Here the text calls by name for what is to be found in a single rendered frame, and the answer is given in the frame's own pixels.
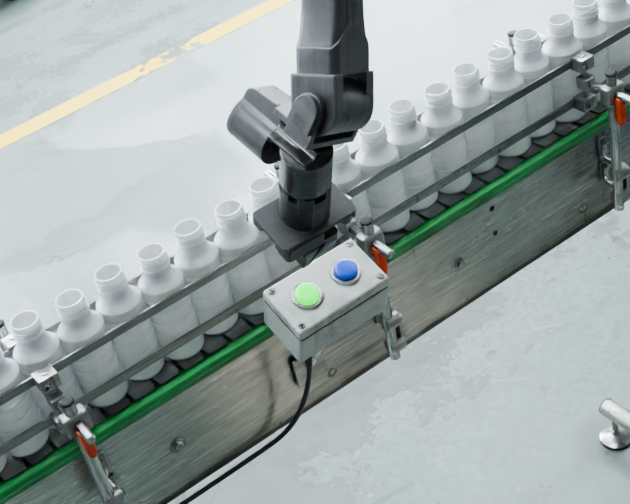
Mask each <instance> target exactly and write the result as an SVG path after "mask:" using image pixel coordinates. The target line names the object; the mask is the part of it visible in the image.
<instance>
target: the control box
mask: <svg viewBox="0 0 630 504"><path fill-rule="evenodd" d="M344 259H347V260H351V261H353V262H354V263H355V264H356V265H357V268H358V275H357V276H356V278H354V279H353V280H350V281H342V280H339V279H338V278H336V277H335V275H334V266H335V264H336V263H337V262H338V261H340V260H344ZM304 283H311V284H313V285H315V286H316V287H317V288H318V290H319V300H318V301H317V302H316V303H314V304H312V305H303V304H300V303H299V302H297V301H296V299H295V290H296V288H297V287H298V286H299V285H301V284H304ZM388 284H389V277H388V276H387V275H386V274H385V273H384V272H383V271H382V270H381V269H380V268H379V267H378V266H377V265H376V264H375V263H374V262H373V261H372V260H371V259H370V258H369V257H368V256H367V254H366V253H365V252H364V251H363V250H362V249H361V248H360V247H359V246H358V245H357V244H356V243H355V242H354V241H353V240H352V239H349V240H347V241H346V242H344V243H342V244H341V245H339V246H337V247H336V248H334V249H332V250H331V251H329V252H328V253H326V254H324V255H323V256H321V257H319V258H318V259H316V260H314V261H313V262H312V263H311V264H310V265H309V266H306V267H305V268H301V269H300V270H298V271H296V272H295V273H293V274H291V275H290V276H288V277H286V278H285V279H283V280H281V281H280V282H278V283H276V284H275V285H273V286H271V287H270V288H268V289H267V290H265V291H264V292H263V299H264V322H265V323H266V325H267V326H268V327H269V328H270V329H271V330H272V331H273V333H274V334H275V335H276V336H277V337H278V338H279V339H280V341H281V342H282V343H283V344H284V345H285V346H286V348H287V349H288V350H289V351H290V352H291V353H292V354H293V356H294V357H295V358H296V359H295V360H294V361H292V362H291V363H292V366H293V370H294V373H295V377H296V381H297V384H298V388H302V387H303V386H305V389H304V394H303V397H302V401H301V403H300V406H299V408H298V410H297V412H296V414H295V416H294V418H293V419H292V421H291V422H290V423H289V425H288V426H287V427H286V428H285V429H284V430H283V431H282V432H281V433H280V434H279V435H278V436H277V437H276V438H274V439H273V440H272V441H270V442H269V443H268V444H266V445H265V446H263V447H262V448H261V449H259V450H258V451H256V452H255V453H253V454H252V455H250V456H249V457H247V458H246V459H245V460H243V461H242V462H240V463H239V464H237V465H236V466H234V467H233V468H231V469H230V470H228V471H227V472H225V473H224V474H222V475H221V476H219V477H218V478H216V479H215V480H213V481H212V482H210V483H209V484H207V485H206V486H204V487H203V488H201V489H200V490H198V491H197V492H195V493H194V494H192V495H191V496H189V497H188V498H186V499H185V500H183V501H182V502H180V503H179V504H188V503H189V502H191V501H192V500H194V499H195V498H197V497H198V496H200V495H201V494H203V493H204V492H206V491H207V490H209V489H210V488H212V487H213V486H215V485H216V484H218V483H219V482H221V481H222V480H224V479H225V478H227V477H228V476H230V475H231V474H233V473H234V472H236V471H237V470H239V469H240V468H242V467H243V466H245V465H246V464H248V463H249V462H251V461H252V460H253V459H255V458H256V457H258V456H259V455H261V454H262V453H264V452H265V451H267V450H268V449H269V448H271V447H272V446H274V445H275V444H276V443H278V442H279V441H280V440H281V439H282V438H283V437H284V436H285V435H286V434H287V433H288V432H289V431H290V430H291V429H292V428H293V426H294V425H295V424H296V422H297V421H298V419H299V417H300V415H301V413H302V411H303V409H304V407H305V404H306V401H307V398H308V394H309V390H310V385H311V381H312V380H314V379H315V378H317V377H318V376H320V375H321V374H323V373H325V372H326V371H328V369H327V365H326V361H325V357H324V354H323V349H324V348H325V347H327V346H328V345H330V344H332V343H333V342H335V341H336V340H338V339H339V338H341V337H343V336H344V335H346V334H347V333H349V332H350V331H352V330H353V329H355V328H357V327H358V326H360V325H361V324H363V323H364V322H366V321H367V320H369V319H371V318H372V317H374V316H375V315H377V314H378V313H380V312H381V311H383V310H385V309H386V304H387V294H388Z"/></svg>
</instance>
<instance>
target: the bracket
mask: <svg viewBox="0 0 630 504"><path fill-rule="evenodd" d="M515 32H517V30H511V31H509V32H507V36H508V42H509V43H508V44H505V43H503V42H500V41H498V40H496V41H495V42H494V43H493V46H494V47H495V48H496V47H501V46H504V47H509V48H511V49H512V53H513V54H514V55H515V54H516V53H515V50H514V46H515V44H514V34H515ZM570 60H572V68H571V70H574V71H576V72H579V73H581V74H580V75H579V76H577V77H576V82H577V88H579V89H581V90H583V91H582V92H581V93H579V94H577V95H576V96H574V97H573V99H575V104H576V107H574V108H575V109H577V110H579V111H581V112H584V113H586V112H588V111H590V110H591V109H593V108H594V107H596V106H597V95H596V94H594V93H592V92H589V90H591V89H593V90H596V91H598V92H600V103H601V104H602V105H605V106H607V108H608V123H609V138H610V153H611V159H609V158H608V157H607V154H606V151H607V139H606V135H603V136H601V137H600V138H598V139H597V151H598V156H600V155H602V157H603V160H602V161H601V162H599V163H598V165H599V178H600V179H602V178H603V179H604V182H605V184H606V185H608V186H610V187H612V188H613V191H612V192H611V193H610V199H611V201H612V202H613V203H614V210H616V211H623V210H624V209H625V205H624V203H625V202H627V201H628V200H630V189H629V187H628V176H629V175H630V167H629V165H627V164H626V163H624V162H622V155H621V138H620V125H622V126H623V125H625V123H626V104H629V105H630V96H629V95H627V94H625V93H624V82H623V81H621V80H618V79H617V71H616V70H607V71H606V72H605V78H606V84H604V85H603V84H601V83H598V82H596V81H595V76H594V75H592V74H589V73H587V72H586V71H588V70H590V69H591V68H593V67H594V55H593V54H590V53H588V52H585V51H583V50H582V51H580V52H578V53H577V54H575V55H573V56H571V57H570ZM608 163H609V164H611V168H610V169H609V168H608ZM273 167H274V169H275V173H274V172H273V171H271V170H269V169H267V170H266V171H265V172H264V176H269V177H272V178H274V179H275V181H276V183H277V185H278V190H279V161H278V162H276V163H274V165H273ZM608 174H609V177H610V178H611V180H612V182H610V181H609V179H608ZM360 224H361V228H362V229H360V228H359V227H357V222H356V219H354V218H353V217H351V216H350V217H349V218H347V219H345V220H343V221H342V222H340V223H338V224H337V227H338V231H339V232H341V233H342V234H344V236H342V237H341V238H339V239H337V240H336V242H338V244H339V245H341V244H342V243H344V242H346V241H347V240H349V239H352V240H353V241H354V242H355V243H356V244H357V245H358V246H359V247H360V248H361V249H362V250H363V251H364V252H365V253H366V254H367V256H368V257H369V258H370V259H371V260H372V261H373V262H374V263H375V264H376V265H377V266H378V267H379V268H380V269H381V270H382V271H383V272H384V273H385V274H387V273H388V266H387V260H386V257H388V258H392V257H393V256H394V253H395V252H394V250H392V249H391V248H389V247H388V246H386V245H385V240H384V235H383V230H382V229H381V228H379V227H378V226H376V225H373V219H372V218H371V217H368V216H367V217H363V218H361V219H360ZM375 320H376V323H379V322H380V324H381V327H382V329H383V330H384V333H385V337H386V340H385V341H384V345H385V347H386V349H387V350H388V352H389V355H390V359H391V360H398V359H400V358H401V353H400V351H401V350H403V349H404V348H406V347H407V342H406V341H407V337H406V336H405V335H404V334H403V332H402V327H401V324H402V314H401V312H400V311H396V310H395V309H391V306H390V301H389V296H388V294H387V304H386V309H385V310H383V311H381V312H380V313H378V314H377V315H375ZM16 345H17V342H16V341H15V340H14V338H13V334H12V332H11V330H10V327H8V328H7V327H6V325H5V322H4V320H3V319H0V347H1V350H2V351H3V352H4V351H6V350H10V349H12V348H13V347H15V346H16ZM31 376H32V377H33V379H34V381H35V384H36V387H37V388H38V389H39V390H40V391H41V392H42V394H43V395H44V396H45V398H46V400H47V403H48V405H49V406H50V407H51V409H52V410H53V412H51V413H49V416H50V417H51V419H52V421H53V423H54V426H55V427H56V428H57V429H58V431H59V432H60V433H61V434H63V433H64V434H65V435H66V436H67V437H68V438H69V439H70V440H72V439H74V438H76V441H77V443H78V445H79V447H80V449H81V452H82V454H83V456H84V458H85V461H86V463H87V465H88V467H89V470H90V472H91V474H92V476H93V478H94V481H95V483H96V485H97V487H98V490H99V492H100V494H101V498H102V500H103V502H104V504H127V501H126V496H128V494H127V492H126V490H125V489H124V488H122V489H120V488H119V486H118V483H117V481H116V479H115V477H114V474H113V473H112V474H110V475H108V471H107V468H109V467H110V465H109V463H108V460H107V458H106V456H105V453H104V451H103V450H101V451H99V452H98V453H97V449H96V446H95V442H96V439H97V438H96V436H95V435H94V434H93V433H92V432H91V431H90V430H89V429H90V428H92V427H93V422H92V420H91V417H90V415H89V413H88V410H87V409H86V408H85V407H84V406H83V405H82V404H81V403H79V404H77V405H76V404H75V402H74V398H73V397H71V396H65V394H64V393H63V392H62V391H61V390H60V389H59V386H60V385H62V382H61V379H60V377H59V375H58V373H57V371H56V370H55V369H54V368H53V367H52V366H51V365H50V364H47V365H45V366H44V367H42V368H40V369H39V370H37V371H35V372H34V373H32V374H31Z"/></svg>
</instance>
